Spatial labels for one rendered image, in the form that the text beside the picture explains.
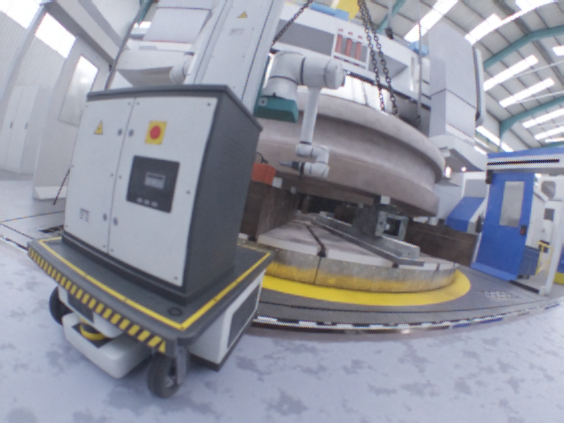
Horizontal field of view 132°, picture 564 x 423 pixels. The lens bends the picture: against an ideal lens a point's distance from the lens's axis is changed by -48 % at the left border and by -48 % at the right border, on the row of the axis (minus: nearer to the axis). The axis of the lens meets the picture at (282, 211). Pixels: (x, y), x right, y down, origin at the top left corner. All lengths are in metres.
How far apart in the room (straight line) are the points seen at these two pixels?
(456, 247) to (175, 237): 2.94
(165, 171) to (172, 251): 0.18
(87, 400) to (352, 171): 2.48
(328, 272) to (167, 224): 1.53
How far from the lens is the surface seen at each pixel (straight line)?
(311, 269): 1.91
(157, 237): 0.60
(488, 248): 6.15
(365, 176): 2.52
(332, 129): 2.64
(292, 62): 1.20
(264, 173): 1.70
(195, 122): 0.57
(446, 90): 6.38
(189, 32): 5.08
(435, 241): 3.21
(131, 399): 0.80
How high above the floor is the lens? 0.62
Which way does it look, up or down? 3 degrees down
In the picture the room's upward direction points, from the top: 12 degrees clockwise
